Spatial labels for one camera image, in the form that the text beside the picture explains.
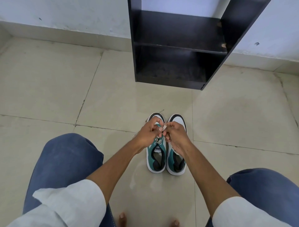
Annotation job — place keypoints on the person's right hand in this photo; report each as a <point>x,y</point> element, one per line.
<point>178,138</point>

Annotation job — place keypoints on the person's left hand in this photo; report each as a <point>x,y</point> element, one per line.
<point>147,132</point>

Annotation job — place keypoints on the person's left thumb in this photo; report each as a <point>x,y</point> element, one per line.
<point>159,129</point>

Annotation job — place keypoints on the person's right thumb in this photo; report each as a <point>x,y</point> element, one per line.
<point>167,136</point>

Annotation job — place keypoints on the beige shoelace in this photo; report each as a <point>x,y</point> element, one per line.
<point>164,127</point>

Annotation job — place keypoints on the person's right forearm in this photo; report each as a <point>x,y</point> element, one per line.
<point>205,177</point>

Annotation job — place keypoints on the person's left forearm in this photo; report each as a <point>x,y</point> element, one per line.
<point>116,168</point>

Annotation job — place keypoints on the green white sneaker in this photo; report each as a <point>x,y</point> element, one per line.
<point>156,161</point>
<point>175,164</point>

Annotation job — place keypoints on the black wooden shelf unit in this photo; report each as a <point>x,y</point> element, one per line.
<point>177,46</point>

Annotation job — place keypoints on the person's right foot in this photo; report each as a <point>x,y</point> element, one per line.
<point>174,223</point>

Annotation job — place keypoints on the person's foot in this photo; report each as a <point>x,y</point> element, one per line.
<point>174,223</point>
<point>122,220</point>

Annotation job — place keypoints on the person's left foot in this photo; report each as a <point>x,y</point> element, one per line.
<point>122,220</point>

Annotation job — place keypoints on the person's left leg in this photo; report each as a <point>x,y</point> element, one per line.
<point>63,159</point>

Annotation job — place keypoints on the person's leg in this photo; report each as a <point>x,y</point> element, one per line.
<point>264,184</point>
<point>63,159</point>

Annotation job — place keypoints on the person's right leg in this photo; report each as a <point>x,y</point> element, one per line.
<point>264,184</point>

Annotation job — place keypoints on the person's right white sleeve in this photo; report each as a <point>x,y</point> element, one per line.
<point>245,215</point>

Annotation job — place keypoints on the person's white sleeve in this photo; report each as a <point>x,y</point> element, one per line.
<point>245,215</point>
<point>70,205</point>

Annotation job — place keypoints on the person's left white sleeve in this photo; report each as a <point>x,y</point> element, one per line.
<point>70,205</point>

